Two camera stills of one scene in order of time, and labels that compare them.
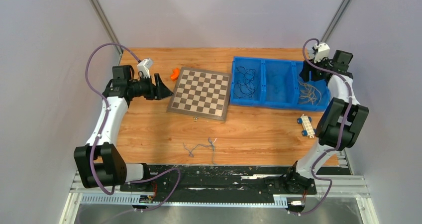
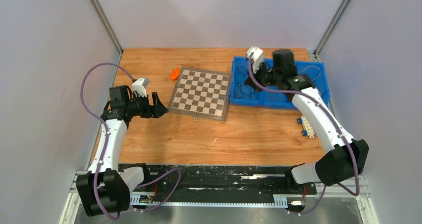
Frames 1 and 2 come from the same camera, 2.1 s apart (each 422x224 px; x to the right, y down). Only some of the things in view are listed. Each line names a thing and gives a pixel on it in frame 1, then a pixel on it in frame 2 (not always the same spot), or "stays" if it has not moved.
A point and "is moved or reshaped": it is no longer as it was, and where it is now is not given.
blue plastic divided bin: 275,83 stays
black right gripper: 305,73 to 262,66
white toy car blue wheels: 306,121 stays
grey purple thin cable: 211,145 is moved or reshaped
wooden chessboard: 201,93 stays
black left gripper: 158,92 to 158,110
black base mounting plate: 282,179 stays
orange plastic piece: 175,75 stays
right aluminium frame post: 340,13 stays
